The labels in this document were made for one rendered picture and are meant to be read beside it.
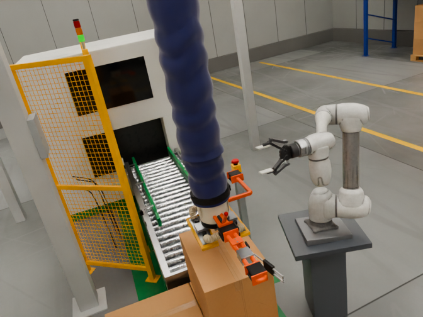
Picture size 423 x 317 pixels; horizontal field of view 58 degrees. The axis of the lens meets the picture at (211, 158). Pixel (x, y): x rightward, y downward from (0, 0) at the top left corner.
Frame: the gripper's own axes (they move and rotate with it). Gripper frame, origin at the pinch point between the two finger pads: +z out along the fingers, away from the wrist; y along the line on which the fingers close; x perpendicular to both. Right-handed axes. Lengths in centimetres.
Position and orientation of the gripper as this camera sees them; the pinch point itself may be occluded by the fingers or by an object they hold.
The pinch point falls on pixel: (260, 160)
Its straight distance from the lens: 190.0
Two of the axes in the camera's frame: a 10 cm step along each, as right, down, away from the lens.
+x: -3.1, -3.4, 8.8
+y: 1.7, 9.0, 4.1
